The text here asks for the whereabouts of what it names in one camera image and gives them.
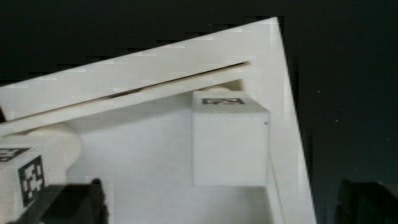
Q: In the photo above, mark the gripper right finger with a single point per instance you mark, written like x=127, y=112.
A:
x=366, y=203

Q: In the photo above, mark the white square table top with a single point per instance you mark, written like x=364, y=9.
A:
x=120, y=101

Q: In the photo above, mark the white table leg with tag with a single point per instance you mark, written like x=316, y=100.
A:
x=37, y=155

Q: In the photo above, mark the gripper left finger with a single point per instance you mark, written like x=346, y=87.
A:
x=69, y=205

